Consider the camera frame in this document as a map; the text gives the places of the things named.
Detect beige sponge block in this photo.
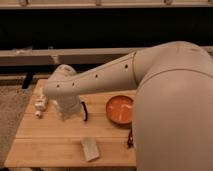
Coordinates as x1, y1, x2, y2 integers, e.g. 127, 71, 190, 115
81, 137, 100, 162

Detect black rectangular block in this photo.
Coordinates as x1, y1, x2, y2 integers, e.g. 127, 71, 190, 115
81, 101, 88, 121

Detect wooden table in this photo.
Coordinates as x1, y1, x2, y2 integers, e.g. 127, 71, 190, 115
5, 79, 135, 168

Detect small white cube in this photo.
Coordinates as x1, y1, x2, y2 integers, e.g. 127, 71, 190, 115
35, 111, 42, 118

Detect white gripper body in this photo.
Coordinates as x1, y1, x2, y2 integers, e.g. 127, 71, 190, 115
55, 96, 81, 120

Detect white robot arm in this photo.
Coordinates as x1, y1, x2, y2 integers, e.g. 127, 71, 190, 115
44, 41, 213, 171

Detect white toy block stack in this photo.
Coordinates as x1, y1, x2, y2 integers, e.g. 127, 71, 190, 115
35, 95, 48, 111

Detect dark red chili pepper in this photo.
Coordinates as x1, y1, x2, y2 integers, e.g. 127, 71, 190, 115
127, 129, 134, 148

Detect orange bowl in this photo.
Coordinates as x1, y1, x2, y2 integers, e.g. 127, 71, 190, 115
106, 95, 133, 125

